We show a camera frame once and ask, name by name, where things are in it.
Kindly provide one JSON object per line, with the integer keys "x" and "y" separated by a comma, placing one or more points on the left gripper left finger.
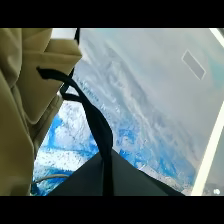
{"x": 83, "y": 180}

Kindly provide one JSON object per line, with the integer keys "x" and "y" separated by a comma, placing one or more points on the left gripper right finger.
{"x": 140, "y": 180}

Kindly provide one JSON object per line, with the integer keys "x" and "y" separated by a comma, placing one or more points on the tan garment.
{"x": 20, "y": 100}

